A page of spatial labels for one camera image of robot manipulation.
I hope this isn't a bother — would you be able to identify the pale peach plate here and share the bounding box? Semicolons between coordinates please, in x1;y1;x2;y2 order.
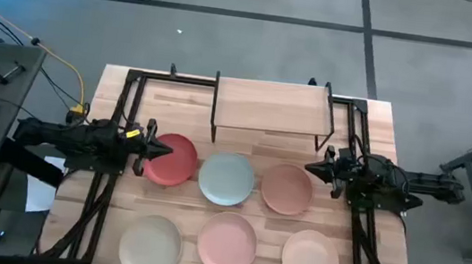
280;226;345;264

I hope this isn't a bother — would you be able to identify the black strap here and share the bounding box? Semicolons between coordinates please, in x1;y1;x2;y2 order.
0;136;68;189

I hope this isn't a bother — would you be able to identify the tan brown plate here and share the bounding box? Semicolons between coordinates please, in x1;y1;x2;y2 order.
257;160;317;219

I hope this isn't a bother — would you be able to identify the black metal rig frame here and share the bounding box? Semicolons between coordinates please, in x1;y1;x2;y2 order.
37;49;438;264

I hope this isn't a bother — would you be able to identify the wooden shelf with black legs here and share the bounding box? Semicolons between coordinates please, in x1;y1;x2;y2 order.
207;68;342;158

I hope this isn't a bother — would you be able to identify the pink plate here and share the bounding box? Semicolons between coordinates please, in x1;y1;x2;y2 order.
193;208;262;264

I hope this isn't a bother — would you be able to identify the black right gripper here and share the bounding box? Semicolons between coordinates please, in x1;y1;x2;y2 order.
300;141;354;201

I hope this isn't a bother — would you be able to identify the white paper sheet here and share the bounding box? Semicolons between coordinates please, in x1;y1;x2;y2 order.
22;154;67;217

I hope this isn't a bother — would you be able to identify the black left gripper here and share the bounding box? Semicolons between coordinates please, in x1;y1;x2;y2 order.
122;115;177;181

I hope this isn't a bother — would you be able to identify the yellow cable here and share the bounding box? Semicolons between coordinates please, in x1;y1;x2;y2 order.
0;0;99;110

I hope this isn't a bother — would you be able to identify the red plate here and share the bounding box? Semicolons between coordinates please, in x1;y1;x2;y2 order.
142;130;202;190

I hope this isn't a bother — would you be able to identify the light blue plate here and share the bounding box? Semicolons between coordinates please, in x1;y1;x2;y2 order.
195;149;258;210

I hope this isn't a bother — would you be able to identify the grey beige plate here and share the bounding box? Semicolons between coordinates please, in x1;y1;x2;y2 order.
116;210;186;264

